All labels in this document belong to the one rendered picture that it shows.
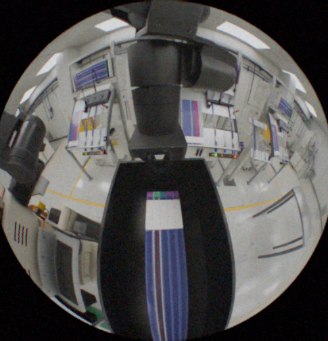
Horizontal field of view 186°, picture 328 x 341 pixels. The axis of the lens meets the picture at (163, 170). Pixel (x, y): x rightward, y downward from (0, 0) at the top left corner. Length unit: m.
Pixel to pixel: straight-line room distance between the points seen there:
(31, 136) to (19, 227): 0.21
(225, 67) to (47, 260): 0.50
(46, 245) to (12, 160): 0.23
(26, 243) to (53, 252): 0.09
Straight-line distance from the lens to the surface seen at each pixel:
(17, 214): 0.33
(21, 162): 0.21
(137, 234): 0.24
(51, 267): 0.39
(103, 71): 1.44
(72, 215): 0.78
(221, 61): 0.15
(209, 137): 1.06
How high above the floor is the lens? 1.25
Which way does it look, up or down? 50 degrees down
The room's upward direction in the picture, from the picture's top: straight up
